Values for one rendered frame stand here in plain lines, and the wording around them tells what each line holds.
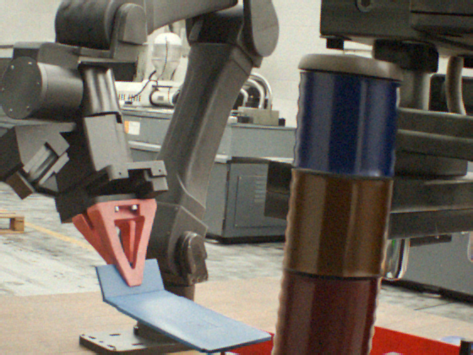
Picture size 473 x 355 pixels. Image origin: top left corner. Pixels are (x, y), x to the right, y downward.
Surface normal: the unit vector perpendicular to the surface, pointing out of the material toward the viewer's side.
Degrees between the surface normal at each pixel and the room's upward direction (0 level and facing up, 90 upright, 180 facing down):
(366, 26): 90
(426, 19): 90
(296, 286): 76
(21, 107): 87
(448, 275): 90
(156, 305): 6
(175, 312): 6
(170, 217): 65
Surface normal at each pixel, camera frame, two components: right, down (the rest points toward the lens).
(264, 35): 0.86, 0.12
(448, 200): 0.70, 0.13
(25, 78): -0.50, -0.03
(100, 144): 0.65, -0.31
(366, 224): 0.45, -0.12
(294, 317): -0.70, -0.25
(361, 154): 0.21, -0.14
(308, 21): -0.75, -0.01
